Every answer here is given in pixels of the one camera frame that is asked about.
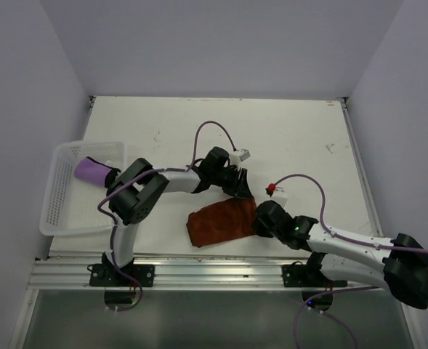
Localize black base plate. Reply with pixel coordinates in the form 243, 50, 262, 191
86, 263, 156, 287
281, 261, 347, 288

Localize white perforated plastic basket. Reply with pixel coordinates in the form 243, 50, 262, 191
39, 140, 127, 236

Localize rust orange towel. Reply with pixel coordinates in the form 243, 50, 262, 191
186, 198, 257, 247

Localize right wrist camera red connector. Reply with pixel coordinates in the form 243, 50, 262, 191
266, 183, 288, 208

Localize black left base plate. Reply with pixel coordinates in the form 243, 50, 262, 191
86, 263, 156, 287

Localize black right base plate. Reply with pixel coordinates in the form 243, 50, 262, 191
281, 261, 347, 288

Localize purple grey microfiber towel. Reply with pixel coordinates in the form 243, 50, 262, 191
74, 157, 121, 188

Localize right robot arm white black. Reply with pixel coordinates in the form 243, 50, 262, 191
252, 200, 428, 310

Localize aluminium mounting rail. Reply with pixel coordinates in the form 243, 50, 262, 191
26, 254, 407, 292

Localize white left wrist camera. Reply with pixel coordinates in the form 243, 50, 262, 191
230, 149, 251, 167

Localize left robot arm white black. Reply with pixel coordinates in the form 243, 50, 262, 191
98, 147, 254, 286

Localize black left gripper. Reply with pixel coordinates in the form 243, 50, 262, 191
211, 163, 251, 198

